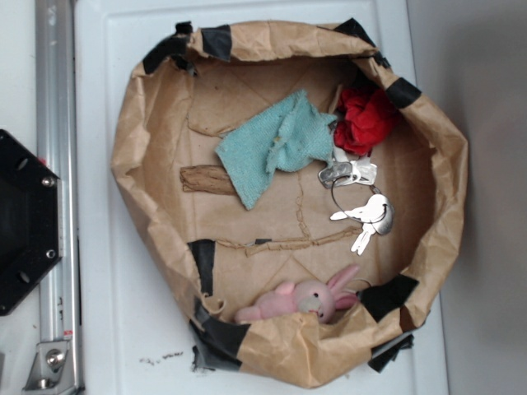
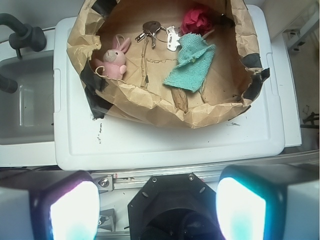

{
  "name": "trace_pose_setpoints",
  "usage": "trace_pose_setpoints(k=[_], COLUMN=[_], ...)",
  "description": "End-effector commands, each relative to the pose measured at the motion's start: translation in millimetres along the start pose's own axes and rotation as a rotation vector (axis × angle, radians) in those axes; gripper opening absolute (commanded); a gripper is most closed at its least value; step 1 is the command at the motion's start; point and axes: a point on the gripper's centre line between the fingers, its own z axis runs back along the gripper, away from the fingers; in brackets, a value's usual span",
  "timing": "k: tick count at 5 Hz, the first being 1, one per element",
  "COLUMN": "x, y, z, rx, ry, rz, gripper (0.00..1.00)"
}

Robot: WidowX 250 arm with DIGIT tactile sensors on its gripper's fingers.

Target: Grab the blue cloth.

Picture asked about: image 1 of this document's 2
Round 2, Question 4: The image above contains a light blue terry cloth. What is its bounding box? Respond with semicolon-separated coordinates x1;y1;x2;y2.
216;90;337;210

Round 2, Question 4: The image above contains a red crumpled cloth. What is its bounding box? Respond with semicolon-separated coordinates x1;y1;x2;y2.
333;86;402;156

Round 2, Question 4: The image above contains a brown paper bag tray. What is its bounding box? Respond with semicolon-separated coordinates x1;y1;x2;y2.
111;20;469;388

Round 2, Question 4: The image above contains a rolled brown paper piece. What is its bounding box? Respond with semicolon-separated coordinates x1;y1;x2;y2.
180;165;236;196

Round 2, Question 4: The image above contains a silver key bunch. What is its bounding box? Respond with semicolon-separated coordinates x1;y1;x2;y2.
318;147;394;256

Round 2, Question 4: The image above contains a pink plush bunny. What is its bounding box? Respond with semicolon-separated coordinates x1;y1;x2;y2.
235;264;360;323

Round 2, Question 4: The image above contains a white tray surface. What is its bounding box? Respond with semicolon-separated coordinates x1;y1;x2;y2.
73;0;450;395

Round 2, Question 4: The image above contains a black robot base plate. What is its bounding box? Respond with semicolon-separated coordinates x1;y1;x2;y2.
0;129;61;316

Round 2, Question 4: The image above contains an aluminium extrusion rail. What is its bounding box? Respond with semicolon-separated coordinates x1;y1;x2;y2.
23;1;85;394

